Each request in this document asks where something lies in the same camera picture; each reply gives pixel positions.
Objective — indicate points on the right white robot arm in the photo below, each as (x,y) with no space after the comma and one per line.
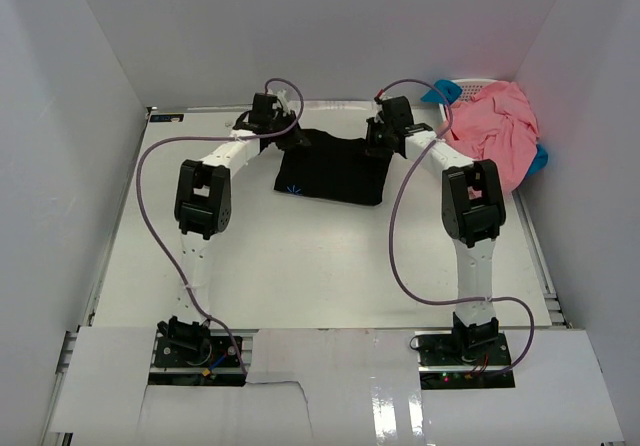
(472,213)

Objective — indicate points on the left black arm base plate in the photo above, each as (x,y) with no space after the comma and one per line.
(191,354)

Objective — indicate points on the blue t shirt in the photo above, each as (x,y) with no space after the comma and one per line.
(493,119)

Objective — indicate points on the white perforated laundry basket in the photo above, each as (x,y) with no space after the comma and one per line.
(459,90)

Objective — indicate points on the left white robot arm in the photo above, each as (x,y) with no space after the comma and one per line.
(203,199)

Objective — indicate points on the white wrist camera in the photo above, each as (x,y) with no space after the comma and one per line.
(379,115)
(283,101)

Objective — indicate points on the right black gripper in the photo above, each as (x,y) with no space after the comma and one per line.
(371,128)

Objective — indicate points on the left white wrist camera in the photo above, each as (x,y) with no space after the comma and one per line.
(283,101)

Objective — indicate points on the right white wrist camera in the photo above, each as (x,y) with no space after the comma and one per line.
(379,115)

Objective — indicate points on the black t shirt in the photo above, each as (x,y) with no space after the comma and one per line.
(335,169)

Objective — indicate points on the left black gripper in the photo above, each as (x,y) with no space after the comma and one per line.
(296,140)

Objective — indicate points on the black label sticker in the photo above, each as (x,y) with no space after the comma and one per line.
(166,118)

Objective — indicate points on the printed paper at back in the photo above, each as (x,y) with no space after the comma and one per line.
(327,105)

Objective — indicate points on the pink t shirt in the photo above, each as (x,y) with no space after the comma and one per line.
(498,124)

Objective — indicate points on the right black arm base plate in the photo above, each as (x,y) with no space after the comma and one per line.
(443,368)

